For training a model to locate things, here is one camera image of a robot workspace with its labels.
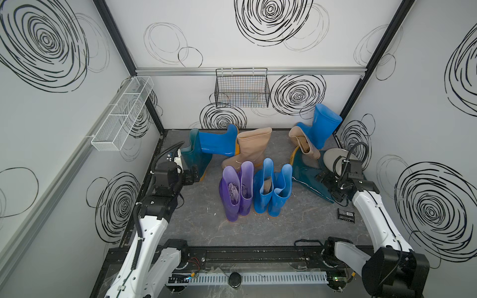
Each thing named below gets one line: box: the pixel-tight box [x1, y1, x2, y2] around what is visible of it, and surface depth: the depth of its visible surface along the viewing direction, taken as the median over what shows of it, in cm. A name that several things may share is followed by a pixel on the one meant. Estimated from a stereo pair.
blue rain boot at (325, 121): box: [295, 103, 343, 150], surface depth 96 cm
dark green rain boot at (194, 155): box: [180, 127, 213, 179], surface depth 84 cm
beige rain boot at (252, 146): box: [221, 126, 273, 171], surface depth 88 cm
